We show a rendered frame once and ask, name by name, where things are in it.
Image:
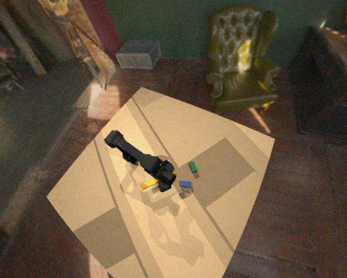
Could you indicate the green rectangular block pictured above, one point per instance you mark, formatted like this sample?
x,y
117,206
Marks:
x,y
193,167

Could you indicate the blue block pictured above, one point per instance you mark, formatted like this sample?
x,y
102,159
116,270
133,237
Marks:
x,y
184,183

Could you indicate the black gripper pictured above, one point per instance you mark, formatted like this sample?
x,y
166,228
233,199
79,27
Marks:
x,y
162,186

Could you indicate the orange bar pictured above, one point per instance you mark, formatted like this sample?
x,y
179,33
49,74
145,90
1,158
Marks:
x,y
151,182

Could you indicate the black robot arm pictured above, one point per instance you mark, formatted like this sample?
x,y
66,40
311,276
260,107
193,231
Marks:
x,y
151,164

